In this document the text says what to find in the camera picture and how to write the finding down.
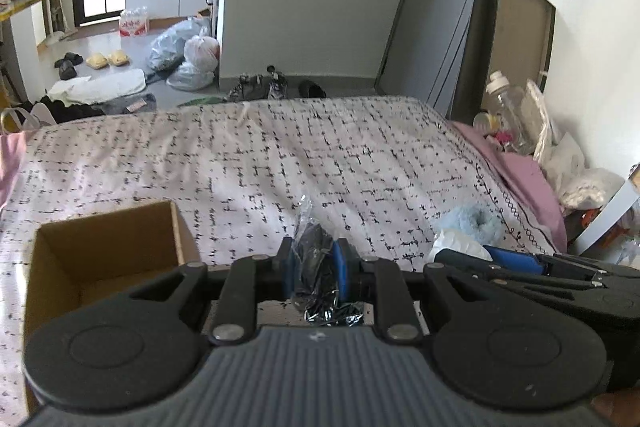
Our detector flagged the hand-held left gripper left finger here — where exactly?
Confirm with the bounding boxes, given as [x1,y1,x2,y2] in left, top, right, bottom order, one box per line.
[127,237,301,344]

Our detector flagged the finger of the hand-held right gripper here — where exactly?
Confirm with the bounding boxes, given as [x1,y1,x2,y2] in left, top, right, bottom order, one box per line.
[484,245,608,280]
[434,248,601,303]

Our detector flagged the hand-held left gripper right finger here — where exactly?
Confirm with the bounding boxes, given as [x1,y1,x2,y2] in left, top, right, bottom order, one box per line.
[334,238,506,344]

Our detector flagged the blue and white soft packet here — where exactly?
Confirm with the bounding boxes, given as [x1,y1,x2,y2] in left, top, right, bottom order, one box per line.
[429,228,493,264]

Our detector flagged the black cloth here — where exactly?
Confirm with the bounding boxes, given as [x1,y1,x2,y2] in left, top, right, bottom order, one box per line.
[290,194,368,327]

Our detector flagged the light blue fluffy scrunchie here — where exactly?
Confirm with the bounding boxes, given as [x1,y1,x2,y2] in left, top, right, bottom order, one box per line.
[436,204,506,254]

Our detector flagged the cardboard box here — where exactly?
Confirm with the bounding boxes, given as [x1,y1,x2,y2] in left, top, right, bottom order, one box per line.
[22,201,202,410]

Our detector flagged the white side table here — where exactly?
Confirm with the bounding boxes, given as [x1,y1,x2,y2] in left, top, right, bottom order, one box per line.
[575,162,640,258]

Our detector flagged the crumpled white plastic bag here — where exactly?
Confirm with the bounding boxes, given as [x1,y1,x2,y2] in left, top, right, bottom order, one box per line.
[525,79,626,212]

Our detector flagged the white black patterned bed sheet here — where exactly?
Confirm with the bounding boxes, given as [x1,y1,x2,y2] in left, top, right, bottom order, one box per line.
[0,96,558,408]

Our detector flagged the small white jar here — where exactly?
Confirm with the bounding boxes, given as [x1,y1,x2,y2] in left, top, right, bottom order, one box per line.
[472,112,501,135]

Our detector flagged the large clear plastic bottle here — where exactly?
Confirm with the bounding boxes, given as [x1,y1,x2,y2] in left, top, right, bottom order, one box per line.
[485,71,536,152]

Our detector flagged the black shoe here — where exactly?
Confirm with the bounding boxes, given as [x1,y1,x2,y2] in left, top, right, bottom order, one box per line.
[298,79,328,98]

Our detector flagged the grey sneaker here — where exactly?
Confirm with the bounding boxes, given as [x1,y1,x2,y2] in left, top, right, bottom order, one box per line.
[266,66,290,100]
[227,74,266,102]

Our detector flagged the green cloth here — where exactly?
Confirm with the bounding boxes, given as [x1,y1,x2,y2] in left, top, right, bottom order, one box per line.
[177,96,226,108]

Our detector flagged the black board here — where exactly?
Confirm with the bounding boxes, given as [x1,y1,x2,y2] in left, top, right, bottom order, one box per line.
[450,0,501,122]

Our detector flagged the brown folding board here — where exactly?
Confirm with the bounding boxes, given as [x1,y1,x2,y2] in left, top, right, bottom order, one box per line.
[492,0,557,112]

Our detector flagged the clear plastic bag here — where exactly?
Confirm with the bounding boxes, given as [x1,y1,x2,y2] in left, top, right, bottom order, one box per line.
[166,63,217,92]

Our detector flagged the grey floor mat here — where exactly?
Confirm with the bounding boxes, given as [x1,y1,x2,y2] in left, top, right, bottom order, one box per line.
[102,93,157,114]

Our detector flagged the bluish plastic bag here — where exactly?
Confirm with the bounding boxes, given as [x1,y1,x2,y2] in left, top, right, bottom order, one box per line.
[148,18,211,72]

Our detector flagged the white floor mat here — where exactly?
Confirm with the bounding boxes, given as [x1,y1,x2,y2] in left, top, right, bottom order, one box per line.
[47,69,147,104]

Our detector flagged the black leaning pole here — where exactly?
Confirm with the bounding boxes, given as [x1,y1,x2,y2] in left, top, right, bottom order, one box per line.
[375,0,426,95]

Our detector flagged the dark clothes pile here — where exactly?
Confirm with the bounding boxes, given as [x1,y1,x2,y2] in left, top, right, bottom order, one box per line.
[30,94,108,122]

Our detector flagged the pack of water bottles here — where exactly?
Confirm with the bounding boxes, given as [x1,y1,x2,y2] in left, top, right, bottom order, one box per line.
[119,7,151,38]

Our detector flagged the white tote bag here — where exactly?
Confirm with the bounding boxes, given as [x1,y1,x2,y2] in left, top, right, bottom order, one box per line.
[0,107,56,135]

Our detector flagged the white standing fan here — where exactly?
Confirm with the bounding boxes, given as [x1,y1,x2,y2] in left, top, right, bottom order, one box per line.
[37,0,76,42]

